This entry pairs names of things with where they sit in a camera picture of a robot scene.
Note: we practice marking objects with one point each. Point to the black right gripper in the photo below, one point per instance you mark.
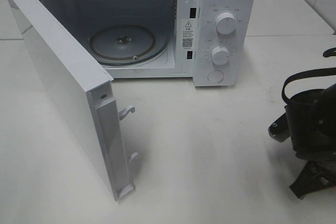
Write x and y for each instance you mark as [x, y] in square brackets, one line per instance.
[310, 122]

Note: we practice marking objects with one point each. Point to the round white door release button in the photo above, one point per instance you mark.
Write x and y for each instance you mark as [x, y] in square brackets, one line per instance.
[215, 76]

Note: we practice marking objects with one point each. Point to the white microwave knob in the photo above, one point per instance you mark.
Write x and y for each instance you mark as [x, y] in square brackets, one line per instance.
[226, 23]
[220, 55]

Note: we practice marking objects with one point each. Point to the white microwave door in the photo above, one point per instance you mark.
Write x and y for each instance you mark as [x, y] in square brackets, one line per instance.
[81, 90]

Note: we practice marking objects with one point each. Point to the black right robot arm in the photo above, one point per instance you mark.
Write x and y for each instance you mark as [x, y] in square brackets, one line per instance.
[330, 90]

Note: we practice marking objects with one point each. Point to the white microwave oven body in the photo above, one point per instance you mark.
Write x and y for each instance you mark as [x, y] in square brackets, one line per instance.
[84, 18]

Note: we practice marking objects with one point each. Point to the white warning label sticker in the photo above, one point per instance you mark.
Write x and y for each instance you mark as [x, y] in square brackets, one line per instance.
[187, 34]

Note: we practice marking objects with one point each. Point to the glass microwave turntable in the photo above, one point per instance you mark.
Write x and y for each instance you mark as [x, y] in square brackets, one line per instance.
[123, 45]

